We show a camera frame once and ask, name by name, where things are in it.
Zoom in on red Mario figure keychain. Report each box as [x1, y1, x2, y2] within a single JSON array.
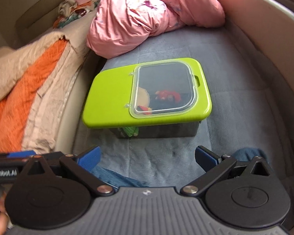
[[155, 90, 181, 103]]

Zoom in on lime green box lid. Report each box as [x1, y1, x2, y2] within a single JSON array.
[[82, 57, 212, 129]]

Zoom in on cream round macaron plush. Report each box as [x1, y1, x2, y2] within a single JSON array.
[[136, 87, 152, 115]]

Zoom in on person's left hand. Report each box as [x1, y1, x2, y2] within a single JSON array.
[[0, 192, 9, 235]]

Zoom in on person's blue jeans legs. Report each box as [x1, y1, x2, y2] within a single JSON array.
[[90, 147, 268, 189]]

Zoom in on clear grey plastic storage box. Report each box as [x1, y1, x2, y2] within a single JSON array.
[[110, 121, 201, 138]]

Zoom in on orange and beige blanket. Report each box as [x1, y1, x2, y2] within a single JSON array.
[[0, 12, 98, 154]]

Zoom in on pink crumpled duvet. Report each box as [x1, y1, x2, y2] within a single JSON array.
[[86, 0, 225, 59]]

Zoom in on colourful patterned cloth pile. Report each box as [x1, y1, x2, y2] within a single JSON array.
[[53, 0, 100, 29]]

